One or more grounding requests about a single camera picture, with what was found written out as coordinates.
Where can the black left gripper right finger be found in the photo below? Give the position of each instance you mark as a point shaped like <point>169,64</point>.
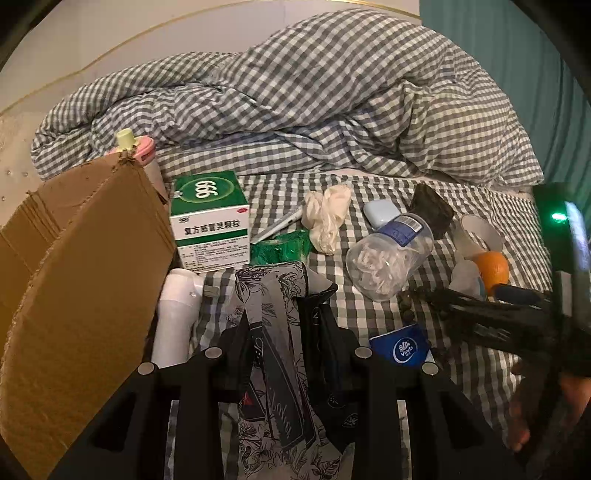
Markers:
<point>390,421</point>

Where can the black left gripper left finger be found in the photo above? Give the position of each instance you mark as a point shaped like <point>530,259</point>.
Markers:
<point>127,438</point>

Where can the cream lace stocking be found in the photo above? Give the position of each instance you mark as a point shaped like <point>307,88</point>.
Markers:
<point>323,215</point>

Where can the dark tortoiseshell hair claw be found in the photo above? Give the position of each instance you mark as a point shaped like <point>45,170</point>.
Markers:
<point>430,206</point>

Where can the grey checkered duvet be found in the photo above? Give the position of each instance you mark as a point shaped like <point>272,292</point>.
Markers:
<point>351,89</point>

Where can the blue white tissue pack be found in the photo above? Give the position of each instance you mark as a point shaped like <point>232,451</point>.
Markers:
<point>407,347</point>

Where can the teal curtain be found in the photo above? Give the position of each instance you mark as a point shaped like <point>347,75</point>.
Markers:
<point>523,61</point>

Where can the clear jar blue label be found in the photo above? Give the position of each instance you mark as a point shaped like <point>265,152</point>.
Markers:
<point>381,264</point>

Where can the pink bottle yellow cap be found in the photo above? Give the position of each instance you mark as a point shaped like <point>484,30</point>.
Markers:
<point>143,151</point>

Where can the grey checkered bed sheet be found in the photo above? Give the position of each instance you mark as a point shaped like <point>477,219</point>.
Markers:
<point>483,374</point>

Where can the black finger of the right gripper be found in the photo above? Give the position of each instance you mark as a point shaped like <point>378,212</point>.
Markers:
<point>516,320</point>

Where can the person's hand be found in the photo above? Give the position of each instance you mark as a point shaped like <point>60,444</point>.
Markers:
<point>532,401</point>

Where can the green white medicine box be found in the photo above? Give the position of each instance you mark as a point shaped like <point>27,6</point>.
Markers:
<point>209,218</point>

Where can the orange fruit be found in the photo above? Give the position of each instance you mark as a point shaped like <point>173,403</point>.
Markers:
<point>494,269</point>

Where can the green foil packet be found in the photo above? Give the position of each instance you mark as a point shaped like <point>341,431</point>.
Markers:
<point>290,247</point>

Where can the white plastic bottle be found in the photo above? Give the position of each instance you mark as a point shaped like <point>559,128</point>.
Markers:
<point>177,310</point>

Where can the brown cardboard box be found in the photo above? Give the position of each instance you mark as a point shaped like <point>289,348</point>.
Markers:
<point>83,260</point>

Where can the grey floral patterned cloth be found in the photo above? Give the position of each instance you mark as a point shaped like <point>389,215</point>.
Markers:
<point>275,433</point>

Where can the white tape roll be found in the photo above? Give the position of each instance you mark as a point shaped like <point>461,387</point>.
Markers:
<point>473,236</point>

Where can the clear plastic wrapper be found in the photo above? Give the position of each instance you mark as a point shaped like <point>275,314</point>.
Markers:
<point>466,279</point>

